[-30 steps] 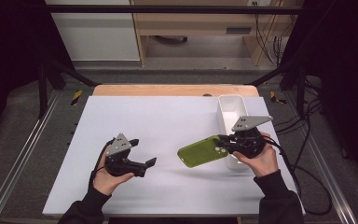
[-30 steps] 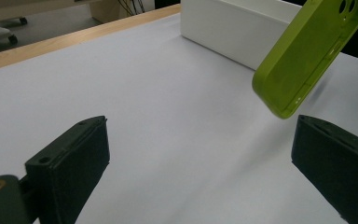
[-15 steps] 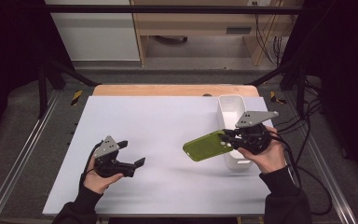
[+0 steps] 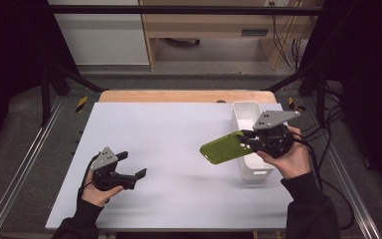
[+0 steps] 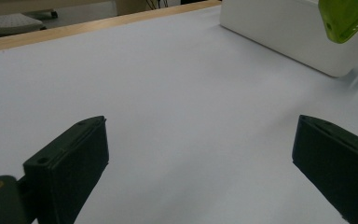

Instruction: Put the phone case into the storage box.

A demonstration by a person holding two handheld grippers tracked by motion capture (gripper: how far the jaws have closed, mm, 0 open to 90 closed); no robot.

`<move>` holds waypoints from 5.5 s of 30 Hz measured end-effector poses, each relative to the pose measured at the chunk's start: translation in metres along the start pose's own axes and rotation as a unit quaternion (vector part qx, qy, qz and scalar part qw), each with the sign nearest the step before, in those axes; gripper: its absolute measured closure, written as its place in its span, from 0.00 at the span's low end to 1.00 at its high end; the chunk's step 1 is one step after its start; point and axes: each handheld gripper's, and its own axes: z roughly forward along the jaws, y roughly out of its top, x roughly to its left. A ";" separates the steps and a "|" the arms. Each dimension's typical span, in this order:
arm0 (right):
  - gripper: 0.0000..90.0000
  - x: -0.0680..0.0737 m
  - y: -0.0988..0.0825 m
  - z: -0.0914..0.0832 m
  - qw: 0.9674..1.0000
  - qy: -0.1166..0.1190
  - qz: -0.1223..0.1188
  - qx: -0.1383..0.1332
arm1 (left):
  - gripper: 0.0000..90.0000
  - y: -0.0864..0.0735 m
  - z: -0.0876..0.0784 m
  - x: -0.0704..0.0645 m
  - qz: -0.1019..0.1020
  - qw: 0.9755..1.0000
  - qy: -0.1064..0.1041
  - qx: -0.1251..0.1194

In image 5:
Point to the green phone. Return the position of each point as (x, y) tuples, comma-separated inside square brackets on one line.
[(345, 18)]

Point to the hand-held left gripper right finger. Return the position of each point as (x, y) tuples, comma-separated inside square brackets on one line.
[(338, 168)]

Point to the wooden table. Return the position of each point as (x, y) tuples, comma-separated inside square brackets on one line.
[(74, 29)]

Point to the grey stand base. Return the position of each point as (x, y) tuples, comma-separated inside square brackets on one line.
[(9, 23)]

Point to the white plastic bin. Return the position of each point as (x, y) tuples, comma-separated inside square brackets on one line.
[(279, 28)]

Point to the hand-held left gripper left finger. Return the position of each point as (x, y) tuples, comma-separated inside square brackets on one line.
[(65, 169)]

